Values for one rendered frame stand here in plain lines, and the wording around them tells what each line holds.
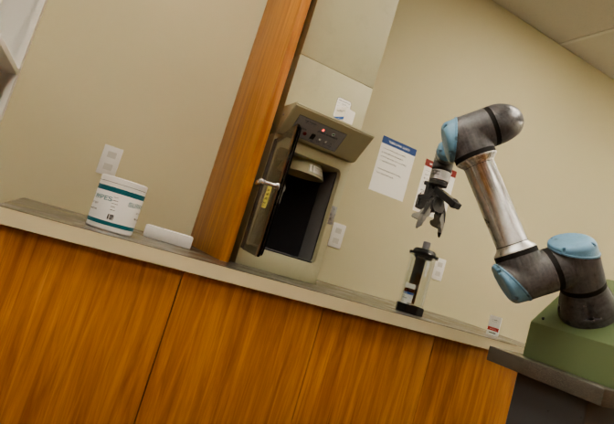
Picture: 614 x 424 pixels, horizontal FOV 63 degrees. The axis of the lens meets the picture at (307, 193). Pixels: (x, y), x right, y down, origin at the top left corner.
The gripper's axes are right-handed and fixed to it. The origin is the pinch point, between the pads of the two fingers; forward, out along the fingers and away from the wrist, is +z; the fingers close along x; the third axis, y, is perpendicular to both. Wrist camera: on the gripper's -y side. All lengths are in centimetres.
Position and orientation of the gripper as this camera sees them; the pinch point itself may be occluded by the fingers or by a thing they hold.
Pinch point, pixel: (428, 233)
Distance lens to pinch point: 193.4
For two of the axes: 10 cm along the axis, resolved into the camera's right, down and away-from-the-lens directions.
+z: -2.9, 9.5, -1.2
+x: -7.2, -2.9, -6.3
